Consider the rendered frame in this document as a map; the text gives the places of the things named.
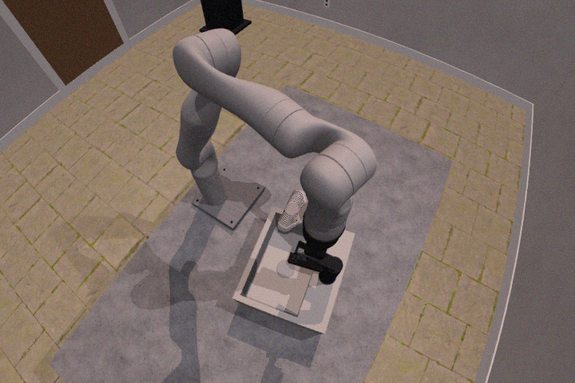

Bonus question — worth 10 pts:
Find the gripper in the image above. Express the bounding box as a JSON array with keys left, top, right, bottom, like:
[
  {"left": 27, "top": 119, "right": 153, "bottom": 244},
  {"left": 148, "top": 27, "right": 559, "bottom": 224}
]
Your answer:
[{"left": 277, "top": 189, "right": 347, "bottom": 261}]

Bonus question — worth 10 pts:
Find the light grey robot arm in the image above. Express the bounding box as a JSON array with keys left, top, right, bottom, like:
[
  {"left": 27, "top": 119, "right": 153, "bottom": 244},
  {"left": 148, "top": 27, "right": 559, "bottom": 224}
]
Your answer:
[{"left": 172, "top": 29, "right": 377, "bottom": 230}]

